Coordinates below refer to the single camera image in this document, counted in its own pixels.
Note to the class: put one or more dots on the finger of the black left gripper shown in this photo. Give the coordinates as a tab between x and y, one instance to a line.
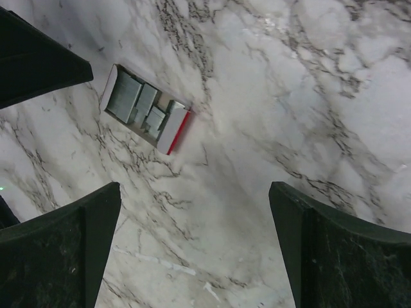
33	64

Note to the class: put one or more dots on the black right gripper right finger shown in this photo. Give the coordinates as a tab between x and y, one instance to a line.
334	259

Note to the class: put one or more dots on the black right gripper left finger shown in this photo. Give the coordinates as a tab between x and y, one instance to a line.
58	259

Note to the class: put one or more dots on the staple box tray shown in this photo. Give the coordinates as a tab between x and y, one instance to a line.
153	114

